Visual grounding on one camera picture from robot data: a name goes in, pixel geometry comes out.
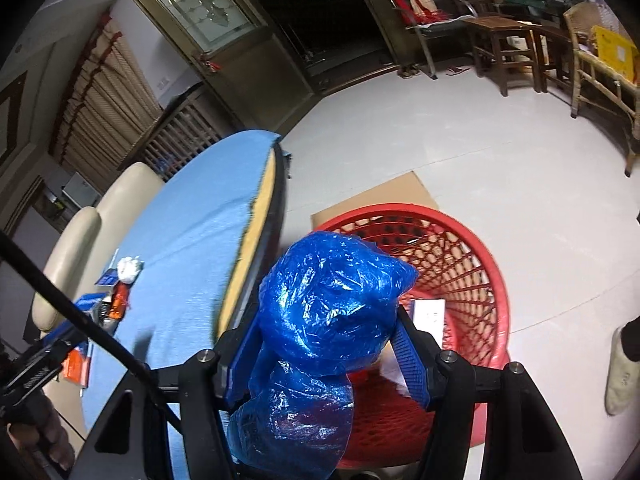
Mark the orange wrapper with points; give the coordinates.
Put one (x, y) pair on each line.
(120, 302)

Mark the round table with yellow edge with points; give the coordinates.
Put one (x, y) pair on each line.
(260, 225)

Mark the blue plastic bag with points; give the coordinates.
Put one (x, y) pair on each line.
(330, 310)

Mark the dark sandal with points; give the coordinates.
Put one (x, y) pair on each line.
(409, 72)

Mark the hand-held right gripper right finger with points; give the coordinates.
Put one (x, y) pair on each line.
(410, 360)

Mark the flat cardboard sheet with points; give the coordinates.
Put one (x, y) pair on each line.
(385, 195)

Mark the pale slipper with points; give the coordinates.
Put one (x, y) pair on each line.
(622, 370)

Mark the white printed box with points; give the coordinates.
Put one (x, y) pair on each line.
(429, 322)

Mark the white appliance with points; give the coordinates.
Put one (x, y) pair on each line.
(82, 191)

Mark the white crumpled tissue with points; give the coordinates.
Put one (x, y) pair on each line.
(129, 269)

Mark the dark wooden stool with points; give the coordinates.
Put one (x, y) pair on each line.
(500, 35)

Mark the orange packet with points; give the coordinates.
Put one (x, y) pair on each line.
(77, 367)

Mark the wicker armchair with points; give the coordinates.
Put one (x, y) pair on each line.
(600, 75)

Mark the yellow cardboard box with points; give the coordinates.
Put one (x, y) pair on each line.
(615, 52)

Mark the red plastic mesh basket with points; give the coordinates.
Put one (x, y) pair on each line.
(470, 280)

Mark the blue tablecloth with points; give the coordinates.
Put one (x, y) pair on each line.
(190, 240)

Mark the person's left hand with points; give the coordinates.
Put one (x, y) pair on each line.
(45, 435)

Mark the dark wooden slatted rack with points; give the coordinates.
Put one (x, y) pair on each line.
(185, 130)

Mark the brown pleated curtain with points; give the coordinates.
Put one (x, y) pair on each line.
(100, 110)

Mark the small blue card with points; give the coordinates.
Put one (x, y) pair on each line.
(107, 277)

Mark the door with frosted glass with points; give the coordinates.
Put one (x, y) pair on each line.
(225, 35)

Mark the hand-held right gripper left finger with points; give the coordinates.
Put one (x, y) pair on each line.
(240, 360)

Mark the red door tassel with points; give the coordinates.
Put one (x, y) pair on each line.
(209, 62)

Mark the cream padded chair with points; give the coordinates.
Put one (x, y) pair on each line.
(65, 260)
(130, 190)

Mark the metal frame chair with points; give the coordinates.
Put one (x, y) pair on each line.
(430, 30)

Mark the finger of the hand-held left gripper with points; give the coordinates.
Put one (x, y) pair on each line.
(90, 307)

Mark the red sandal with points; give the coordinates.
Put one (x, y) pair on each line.
(457, 71)

